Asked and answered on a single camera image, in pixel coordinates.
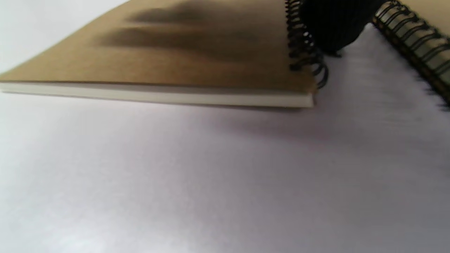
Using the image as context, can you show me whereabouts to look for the person's left hand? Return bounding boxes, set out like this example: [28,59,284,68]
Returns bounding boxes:
[300,0,387,57]

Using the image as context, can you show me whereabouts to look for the brown kraft spiral notebook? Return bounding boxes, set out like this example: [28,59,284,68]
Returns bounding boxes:
[372,0,450,107]
[0,0,330,109]

